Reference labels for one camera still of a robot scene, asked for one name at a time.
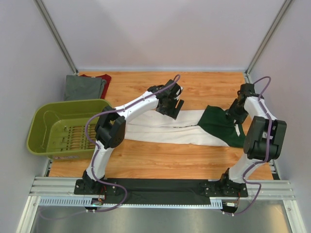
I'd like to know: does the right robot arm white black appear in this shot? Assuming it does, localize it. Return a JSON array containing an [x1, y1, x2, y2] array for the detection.
[[219, 83, 287, 197]]

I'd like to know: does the left aluminium frame post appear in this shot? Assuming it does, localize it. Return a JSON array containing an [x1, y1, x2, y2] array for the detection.
[[34, 0, 79, 75]]

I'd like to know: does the aluminium frame post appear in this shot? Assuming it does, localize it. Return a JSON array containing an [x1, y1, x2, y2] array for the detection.
[[245, 0, 294, 75], [34, 0, 79, 75]]

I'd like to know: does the purple cable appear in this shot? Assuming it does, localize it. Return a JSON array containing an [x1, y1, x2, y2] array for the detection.
[[85, 74, 181, 190], [242, 76, 272, 187]]

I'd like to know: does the green plastic basket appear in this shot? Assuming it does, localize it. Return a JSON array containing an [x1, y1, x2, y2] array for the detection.
[[27, 99, 110, 162]]

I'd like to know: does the white and green t-shirt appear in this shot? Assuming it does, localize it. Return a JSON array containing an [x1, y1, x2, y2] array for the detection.
[[125, 105, 245, 148]]

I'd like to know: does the folded red t-shirt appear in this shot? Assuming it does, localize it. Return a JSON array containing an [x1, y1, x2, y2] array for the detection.
[[82, 74, 111, 99]]

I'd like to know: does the folded grey t-shirt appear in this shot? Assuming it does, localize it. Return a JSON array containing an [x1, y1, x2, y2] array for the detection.
[[64, 75, 106, 101]]

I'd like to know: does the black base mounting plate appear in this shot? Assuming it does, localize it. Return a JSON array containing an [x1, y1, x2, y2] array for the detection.
[[74, 178, 248, 205]]

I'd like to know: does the right aluminium frame post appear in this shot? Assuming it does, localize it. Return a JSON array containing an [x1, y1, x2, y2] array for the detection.
[[245, 0, 294, 75]]

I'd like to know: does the slotted grey cable duct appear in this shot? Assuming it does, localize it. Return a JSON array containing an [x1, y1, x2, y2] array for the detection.
[[38, 197, 224, 210]]

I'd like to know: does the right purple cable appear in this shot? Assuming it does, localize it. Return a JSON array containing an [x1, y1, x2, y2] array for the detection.
[[242, 76, 272, 187]]

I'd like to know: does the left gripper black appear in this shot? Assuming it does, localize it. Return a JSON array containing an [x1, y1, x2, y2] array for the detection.
[[156, 97, 184, 120]]

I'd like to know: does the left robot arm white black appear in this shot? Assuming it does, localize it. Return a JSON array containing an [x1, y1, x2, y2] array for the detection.
[[74, 74, 184, 195]]

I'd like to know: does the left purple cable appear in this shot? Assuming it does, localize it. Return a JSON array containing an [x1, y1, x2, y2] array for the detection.
[[85, 74, 181, 190]]

